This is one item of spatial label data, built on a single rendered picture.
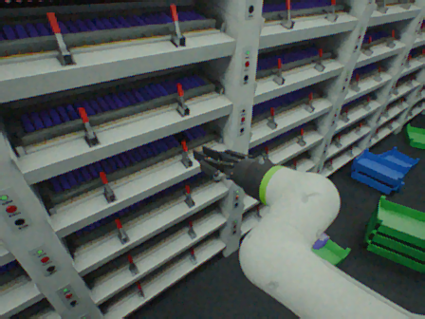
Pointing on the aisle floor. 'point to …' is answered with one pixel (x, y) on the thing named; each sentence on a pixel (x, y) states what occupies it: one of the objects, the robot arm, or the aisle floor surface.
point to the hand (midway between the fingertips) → (205, 155)
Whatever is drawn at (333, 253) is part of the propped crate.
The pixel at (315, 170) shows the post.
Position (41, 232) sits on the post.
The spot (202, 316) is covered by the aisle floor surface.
